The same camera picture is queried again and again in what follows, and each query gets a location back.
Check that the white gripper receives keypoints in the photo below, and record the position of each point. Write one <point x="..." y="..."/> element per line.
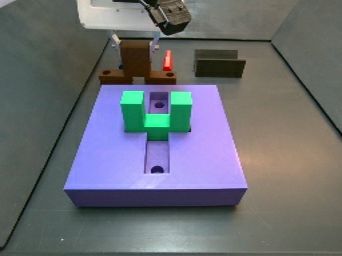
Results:
<point x="108" y="15"/>

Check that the brown T-shaped block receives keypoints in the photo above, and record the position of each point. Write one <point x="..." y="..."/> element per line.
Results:
<point x="136" y="66"/>

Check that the purple base board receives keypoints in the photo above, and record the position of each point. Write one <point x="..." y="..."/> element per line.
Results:
<point x="122" y="171"/>

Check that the red peg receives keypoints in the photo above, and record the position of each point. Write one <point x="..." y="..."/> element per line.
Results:
<point x="167" y="62"/>

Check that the green U-shaped block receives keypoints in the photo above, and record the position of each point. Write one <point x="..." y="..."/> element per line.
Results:
<point x="157" y="124"/>

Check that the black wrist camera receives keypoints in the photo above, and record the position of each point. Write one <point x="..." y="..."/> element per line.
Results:
<point x="169" y="14"/>

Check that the black angle bracket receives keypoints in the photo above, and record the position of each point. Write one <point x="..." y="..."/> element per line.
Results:
<point x="218" y="63"/>

